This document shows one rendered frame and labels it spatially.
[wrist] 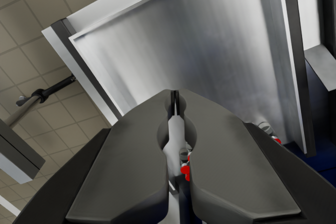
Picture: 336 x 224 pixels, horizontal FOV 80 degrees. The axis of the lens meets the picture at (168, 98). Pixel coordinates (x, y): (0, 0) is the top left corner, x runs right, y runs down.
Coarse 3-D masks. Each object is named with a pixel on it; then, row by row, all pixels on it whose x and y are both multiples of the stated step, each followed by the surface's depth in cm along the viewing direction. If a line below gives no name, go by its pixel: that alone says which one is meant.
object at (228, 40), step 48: (144, 0) 24; (192, 0) 27; (240, 0) 27; (96, 48) 30; (144, 48) 30; (192, 48) 30; (240, 48) 30; (288, 48) 27; (144, 96) 34; (240, 96) 34; (288, 96) 33
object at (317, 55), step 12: (300, 0) 27; (312, 0) 27; (300, 12) 27; (312, 12) 27; (312, 24) 28; (312, 36) 29; (312, 48) 30; (324, 48) 29; (312, 60) 29; (324, 60) 29; (324, 72) 28; (324, 84) 27
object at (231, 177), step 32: (192, 96) 11; (192, 128) 9; (224, 128) 8; (192, 160) 7; (224, 160) 7; (256, 160) 7; (192, 192) 7; (224, 192) 6; (256, 192) 6; (288, 192) 6
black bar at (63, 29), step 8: (56, 24) 27; (64, 24) 27; (56, 32) 27; (64, 32) 27; (72, 32) 28; (64, 40) 28; (72, 48) 28; (72, 56) 29; (80, 56) 29; (80, 64) 29; (88, 72) 30; (96, 80) 31; (96, 88) 31; (104, 96) 32; (112, 104) 33; (112, 112) 34; (176, 184) 45; (176, 192) 44
